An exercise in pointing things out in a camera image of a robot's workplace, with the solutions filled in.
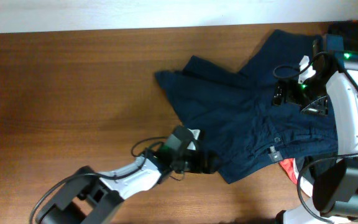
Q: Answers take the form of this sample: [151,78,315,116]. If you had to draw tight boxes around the navy blue shorts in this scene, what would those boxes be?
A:
[155,30,337,184]

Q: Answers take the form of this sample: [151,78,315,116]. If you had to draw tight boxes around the right black cable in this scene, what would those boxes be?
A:
[272,51,358,224]

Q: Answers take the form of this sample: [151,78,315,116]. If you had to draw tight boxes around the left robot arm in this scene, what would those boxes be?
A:
[29,126,221,224]

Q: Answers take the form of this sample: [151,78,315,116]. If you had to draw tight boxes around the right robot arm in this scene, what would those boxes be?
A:
[272,34,358,223]

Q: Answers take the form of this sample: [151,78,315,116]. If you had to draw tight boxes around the red and white garment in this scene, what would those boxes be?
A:
[279,158,313,197]

